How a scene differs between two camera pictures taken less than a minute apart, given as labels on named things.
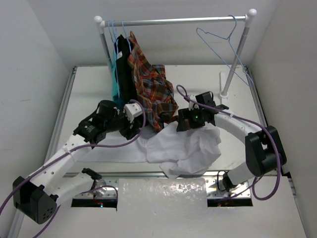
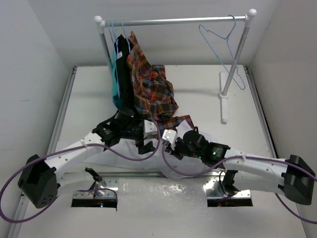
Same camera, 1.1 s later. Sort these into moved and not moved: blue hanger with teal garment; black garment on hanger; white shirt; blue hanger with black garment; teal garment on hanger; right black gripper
Moved: right black gripper; white shirt
Not moved: teal garment on hanger; blue hanger with black garment; black garment on hanger; blue hanger with teal garment
